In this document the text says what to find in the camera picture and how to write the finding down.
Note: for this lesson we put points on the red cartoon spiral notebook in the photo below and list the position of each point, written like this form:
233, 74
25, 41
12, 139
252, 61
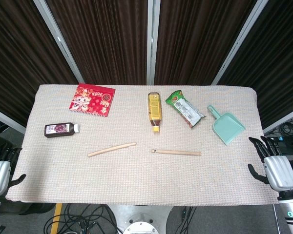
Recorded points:
92, 101

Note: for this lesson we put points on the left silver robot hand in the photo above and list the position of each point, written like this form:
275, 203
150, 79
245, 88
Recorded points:
0, 175

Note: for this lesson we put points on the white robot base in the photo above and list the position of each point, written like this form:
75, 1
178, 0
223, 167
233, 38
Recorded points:
141, 210

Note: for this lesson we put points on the dark brown partition panel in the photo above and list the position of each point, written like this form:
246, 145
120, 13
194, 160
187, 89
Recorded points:
17, 56
105, 39
200, 39
276, 63

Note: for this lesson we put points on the purple juice bottle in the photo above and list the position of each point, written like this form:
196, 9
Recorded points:
59, 130

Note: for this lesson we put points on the plain wooden drumstick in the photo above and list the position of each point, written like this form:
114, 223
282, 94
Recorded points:
112, 148

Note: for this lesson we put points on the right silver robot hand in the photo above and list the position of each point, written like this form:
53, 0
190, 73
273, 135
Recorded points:
279, 170

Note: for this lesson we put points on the grey metal partition post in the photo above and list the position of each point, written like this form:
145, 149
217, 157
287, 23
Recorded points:
239, 44
153, 41
61, 44

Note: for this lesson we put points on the mint green plastic dustpan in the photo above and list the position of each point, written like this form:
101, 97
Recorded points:
227, 128

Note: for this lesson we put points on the wooden drumstick with black band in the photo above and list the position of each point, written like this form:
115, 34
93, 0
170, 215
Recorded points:
178, 152

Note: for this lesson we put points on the beige waffle tablecloth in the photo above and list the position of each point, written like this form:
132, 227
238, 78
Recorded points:
141, 178

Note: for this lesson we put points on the yellow label tea bottle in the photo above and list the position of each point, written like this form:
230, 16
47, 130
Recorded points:
155, 107

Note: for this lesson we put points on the black power strip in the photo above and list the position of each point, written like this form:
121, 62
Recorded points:
289, 141

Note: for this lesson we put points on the green snack packet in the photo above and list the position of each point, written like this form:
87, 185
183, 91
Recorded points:
185, 108

